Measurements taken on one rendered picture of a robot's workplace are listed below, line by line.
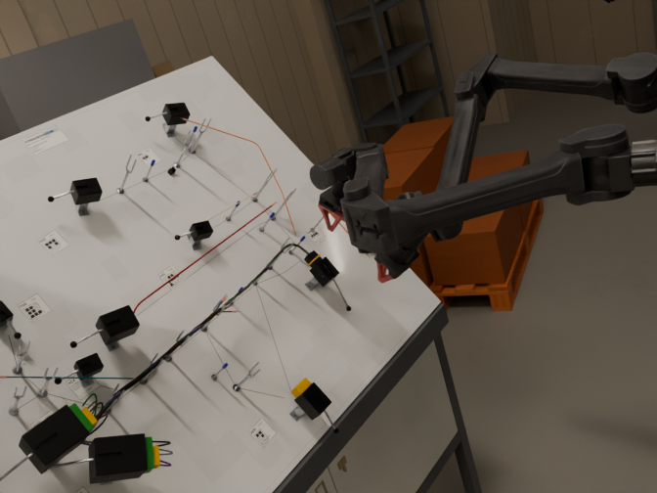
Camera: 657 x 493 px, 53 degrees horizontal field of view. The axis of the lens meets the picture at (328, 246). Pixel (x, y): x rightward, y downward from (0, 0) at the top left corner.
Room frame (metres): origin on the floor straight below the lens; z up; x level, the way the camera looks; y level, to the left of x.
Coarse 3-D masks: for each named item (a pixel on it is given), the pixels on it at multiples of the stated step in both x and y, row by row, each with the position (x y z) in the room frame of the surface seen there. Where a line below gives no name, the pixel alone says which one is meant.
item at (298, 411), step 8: (312, 384) 1.25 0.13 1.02; (304, 392) 1.23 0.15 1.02; (312, 392) 1.24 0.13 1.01; (320, 392) 1.24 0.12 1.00; (296, 400) 1.25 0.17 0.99; (304, 400) 1.23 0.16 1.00; (312, 400) 1.22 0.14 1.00; (320, 400) 1.23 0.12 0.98; (328, 400) 1.24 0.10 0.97; (296, 408) 1.28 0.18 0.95; (304, 408) 1.23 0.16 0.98; (312, 408) 1.22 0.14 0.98; (320, 408) 1.22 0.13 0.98; (296, 416) 1.27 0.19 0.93; (312, 416) 1.22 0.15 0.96; (328, 416) 1.22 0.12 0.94; (336, 432) 1.21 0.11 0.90
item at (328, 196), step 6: (336, 186) 1.42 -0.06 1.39; (342, 186) 1.41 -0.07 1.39; (324, 192) 1.44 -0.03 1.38; (330, 192) 1.44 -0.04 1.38; (336, 192) 1.42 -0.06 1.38; (342, 192) 1.41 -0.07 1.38; (324, 198) 1.42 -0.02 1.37; (330, 198) 1.42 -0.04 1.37; (336, 198) 1.42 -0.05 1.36; (336, 204) 1.40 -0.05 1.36
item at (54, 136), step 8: (56, 128) 1.68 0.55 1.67; (32, 136) 1.64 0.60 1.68; (40, 136) 1.64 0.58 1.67; (48, 136) 1.65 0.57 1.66; (56, 136) 1.66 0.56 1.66; (64, 136) 1.67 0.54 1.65; (24, 144) 1.61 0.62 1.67; (32, 144) 1.62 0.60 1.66; (40, 144) 1.63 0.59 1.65; (48, 144) 1.64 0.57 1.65; (56, 144) 1.64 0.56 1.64; (32, 152) 1.60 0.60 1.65; (40, 152) 1.61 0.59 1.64
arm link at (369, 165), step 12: (360, 156) 1.31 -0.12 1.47; (372, 156) 1.29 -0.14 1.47; (384, 156) 1.35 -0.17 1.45; (360, 168) 1.24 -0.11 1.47; (372, 168) 1.21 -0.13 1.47; (384, 168) 1.28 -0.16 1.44; (360, 180) 1.02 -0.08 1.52; (372, 180) 1.12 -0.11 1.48; (384, 180) 1.22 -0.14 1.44; (348, 192) 0.98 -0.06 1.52; (360, 192) 0.97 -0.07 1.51; (360, 252) 0.98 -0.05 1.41
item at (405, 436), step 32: (416, 384) 1.58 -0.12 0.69; (384, 416) 1.46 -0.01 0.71; (416, 416) 1.55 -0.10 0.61; (448, 416) 1.66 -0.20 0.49; (352, 448) 1.35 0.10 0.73; (384, 448) 1.43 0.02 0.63; (416, 448) 1.52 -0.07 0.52; (352, 480) 1.33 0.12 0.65; (384, 480) 1.40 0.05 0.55; (416, 480) 1.49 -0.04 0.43
